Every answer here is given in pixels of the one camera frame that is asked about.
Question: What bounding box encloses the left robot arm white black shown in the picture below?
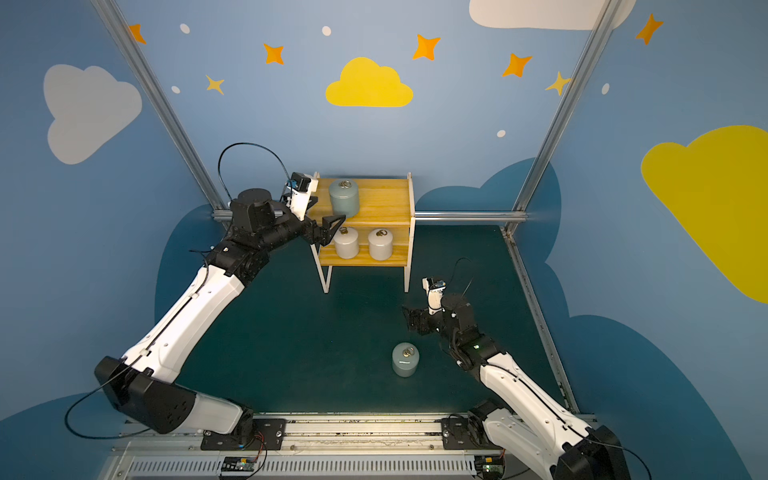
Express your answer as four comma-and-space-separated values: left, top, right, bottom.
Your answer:
94, 188, 346, 444

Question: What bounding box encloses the left aluminium frame post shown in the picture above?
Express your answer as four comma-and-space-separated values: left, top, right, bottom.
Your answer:
91, 0, 227, 210

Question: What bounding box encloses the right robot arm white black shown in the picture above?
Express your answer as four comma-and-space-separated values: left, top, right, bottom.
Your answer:
402, 294, 631, 479

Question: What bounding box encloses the rear aluminium frame bar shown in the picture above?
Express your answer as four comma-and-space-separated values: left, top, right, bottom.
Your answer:
212, 209, 529, 224

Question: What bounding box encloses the aluminium front rail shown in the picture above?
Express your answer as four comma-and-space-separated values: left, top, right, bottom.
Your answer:
99, 413, 541, 479

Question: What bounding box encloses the right circuit board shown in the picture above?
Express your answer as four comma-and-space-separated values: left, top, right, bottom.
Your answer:
474, 455, 506, 480

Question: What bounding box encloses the grey-green tea canister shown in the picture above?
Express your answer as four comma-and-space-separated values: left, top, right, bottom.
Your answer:
329, 179, 360, 219
391, 342, 420, 378

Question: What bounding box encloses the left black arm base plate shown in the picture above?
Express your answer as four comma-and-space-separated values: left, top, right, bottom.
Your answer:
200, 418, 287, 451

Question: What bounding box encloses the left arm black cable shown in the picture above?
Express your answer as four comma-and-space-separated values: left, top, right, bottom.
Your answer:
217, 141, 294, 203

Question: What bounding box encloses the circuit board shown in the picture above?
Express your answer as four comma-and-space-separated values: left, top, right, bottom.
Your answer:
474, 455, 506, 480
220, 456, 260, 476

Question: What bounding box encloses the aluminium frame post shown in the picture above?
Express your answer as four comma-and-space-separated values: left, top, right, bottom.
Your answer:
91, 0, 227, 210
512, 0, 624, 213

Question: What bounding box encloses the right aluminium frame post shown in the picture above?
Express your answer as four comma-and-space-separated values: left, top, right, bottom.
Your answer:
512, 0, 624, 213

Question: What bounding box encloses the left circuit board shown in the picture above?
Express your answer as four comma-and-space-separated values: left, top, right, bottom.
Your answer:
220, 456, 260, 476

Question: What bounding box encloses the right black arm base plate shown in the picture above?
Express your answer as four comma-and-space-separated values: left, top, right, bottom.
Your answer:
440, 414, 497, 450

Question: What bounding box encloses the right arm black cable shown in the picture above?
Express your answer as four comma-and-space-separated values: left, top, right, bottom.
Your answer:
446, 257, 475, 296

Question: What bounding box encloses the white tea canister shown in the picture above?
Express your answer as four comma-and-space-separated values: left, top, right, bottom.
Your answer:
333, 226, 359, 260
368, 228, 394, 261

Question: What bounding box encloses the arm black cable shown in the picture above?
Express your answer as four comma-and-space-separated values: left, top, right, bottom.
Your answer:
217, 141, 294, 203
446, 257, 475, 296

